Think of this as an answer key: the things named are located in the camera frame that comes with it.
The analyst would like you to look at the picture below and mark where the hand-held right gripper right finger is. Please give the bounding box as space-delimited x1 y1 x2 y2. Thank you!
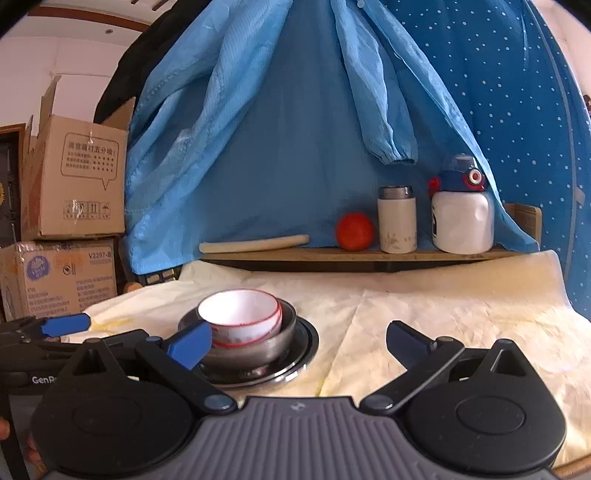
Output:
360 320 544 414

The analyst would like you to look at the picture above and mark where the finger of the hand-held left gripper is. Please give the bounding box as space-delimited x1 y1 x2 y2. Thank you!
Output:
0 328 149 359
0 313 92 341

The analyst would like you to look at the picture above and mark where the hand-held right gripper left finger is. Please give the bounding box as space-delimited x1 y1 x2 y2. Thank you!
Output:
58 319 237 414

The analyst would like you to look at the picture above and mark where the white bowl red rim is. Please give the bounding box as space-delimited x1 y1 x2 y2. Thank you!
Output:
211 301 284 349
198 289 281 345

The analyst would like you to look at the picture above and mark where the stainless steel bowl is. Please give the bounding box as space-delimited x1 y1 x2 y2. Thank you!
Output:
177 298 299 370

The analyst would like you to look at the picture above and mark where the stainless steel plate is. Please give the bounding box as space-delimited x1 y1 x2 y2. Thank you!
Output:
198 323 320 385
201 328 319 387
196 318 320 382

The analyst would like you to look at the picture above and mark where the person's left hand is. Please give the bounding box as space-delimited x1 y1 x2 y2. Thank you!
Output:
0 415 42 466

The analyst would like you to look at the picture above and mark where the cardboard box blue round logo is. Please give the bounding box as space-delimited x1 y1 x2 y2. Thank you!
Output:
0 237 122 324

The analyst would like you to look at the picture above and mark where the cream table cloth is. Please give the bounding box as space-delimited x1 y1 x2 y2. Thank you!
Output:
60 251 591 468

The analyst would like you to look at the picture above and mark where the black plastic crate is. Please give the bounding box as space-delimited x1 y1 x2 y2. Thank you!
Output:
138 269 180 286

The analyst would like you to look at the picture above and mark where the wooden rolling pin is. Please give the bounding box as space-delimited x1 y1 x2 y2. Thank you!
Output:
199 234 310 254

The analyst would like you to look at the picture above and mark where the wooden shelf board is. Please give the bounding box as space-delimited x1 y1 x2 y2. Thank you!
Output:
198 203 544 273

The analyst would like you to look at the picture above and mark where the white thermos cup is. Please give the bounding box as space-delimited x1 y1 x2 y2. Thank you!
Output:
377 185 418 254

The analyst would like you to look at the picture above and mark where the red tomato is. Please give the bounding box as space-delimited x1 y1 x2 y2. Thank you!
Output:
335 212 375 252

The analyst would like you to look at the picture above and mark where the white water bottle blue lid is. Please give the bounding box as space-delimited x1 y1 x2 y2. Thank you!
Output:
427 154 496 254

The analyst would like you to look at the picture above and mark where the brown cardboard box red print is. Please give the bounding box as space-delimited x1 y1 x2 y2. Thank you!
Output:
20 74 137 242

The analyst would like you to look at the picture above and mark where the dark wooden door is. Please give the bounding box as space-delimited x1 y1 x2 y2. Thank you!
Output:
0 122 28 253

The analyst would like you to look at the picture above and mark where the light blue jacket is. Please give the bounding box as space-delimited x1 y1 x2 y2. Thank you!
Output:
121 0 539 278

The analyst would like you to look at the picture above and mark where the dark hanging coat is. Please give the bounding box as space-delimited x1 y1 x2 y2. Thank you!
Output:
93 0 214 126

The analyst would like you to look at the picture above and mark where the blue polka dot cloth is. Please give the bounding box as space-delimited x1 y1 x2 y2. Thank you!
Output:
383 0 591 320

